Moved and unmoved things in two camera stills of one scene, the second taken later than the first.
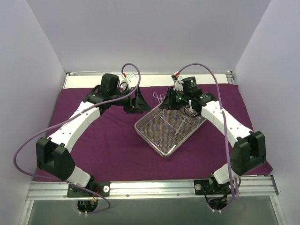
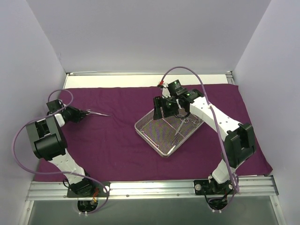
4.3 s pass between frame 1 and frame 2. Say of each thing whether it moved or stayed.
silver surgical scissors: stayed
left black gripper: moved
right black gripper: moved
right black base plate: stayed
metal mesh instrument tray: stayed
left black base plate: stayed
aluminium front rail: stayed
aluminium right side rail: stayed
